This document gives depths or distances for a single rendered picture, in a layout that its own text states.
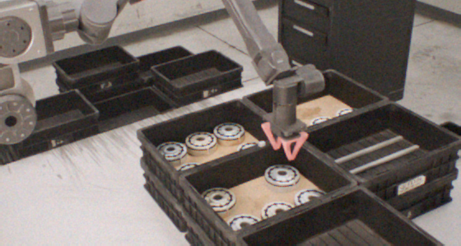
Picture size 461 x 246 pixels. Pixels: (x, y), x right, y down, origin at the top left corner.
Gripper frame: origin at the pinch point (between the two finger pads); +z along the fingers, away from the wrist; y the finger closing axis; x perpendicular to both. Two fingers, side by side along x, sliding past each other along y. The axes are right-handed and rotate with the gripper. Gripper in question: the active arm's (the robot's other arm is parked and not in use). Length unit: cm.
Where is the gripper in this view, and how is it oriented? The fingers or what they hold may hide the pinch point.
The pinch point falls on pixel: (284, 151)
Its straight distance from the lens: 155.8
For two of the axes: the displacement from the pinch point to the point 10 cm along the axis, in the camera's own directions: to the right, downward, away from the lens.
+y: -4.5, -4.0, 8.0
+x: -8.9, 2.6, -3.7
